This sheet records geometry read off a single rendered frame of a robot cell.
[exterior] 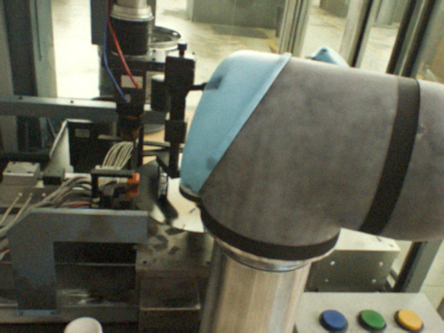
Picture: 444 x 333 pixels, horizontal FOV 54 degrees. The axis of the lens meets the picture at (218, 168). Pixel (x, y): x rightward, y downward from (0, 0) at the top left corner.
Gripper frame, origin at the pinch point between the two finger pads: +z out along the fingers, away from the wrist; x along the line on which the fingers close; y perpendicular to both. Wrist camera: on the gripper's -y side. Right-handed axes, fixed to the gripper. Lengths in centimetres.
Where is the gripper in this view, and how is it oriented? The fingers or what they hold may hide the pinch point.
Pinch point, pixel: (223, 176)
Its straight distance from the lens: 96.2
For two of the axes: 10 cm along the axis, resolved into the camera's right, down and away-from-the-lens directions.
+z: -5.9, 6.0, 5.4
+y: -5.8, 1.4, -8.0
